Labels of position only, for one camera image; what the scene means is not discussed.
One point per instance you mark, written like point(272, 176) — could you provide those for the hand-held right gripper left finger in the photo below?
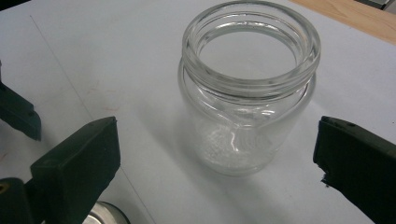
point(77, 171)

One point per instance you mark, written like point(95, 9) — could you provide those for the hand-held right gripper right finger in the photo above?
point(358, 161)

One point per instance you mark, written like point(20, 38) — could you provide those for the silver metal jar lid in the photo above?
point(107, 214)

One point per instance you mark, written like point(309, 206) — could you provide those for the clear glass jar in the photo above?
point(249, 102)

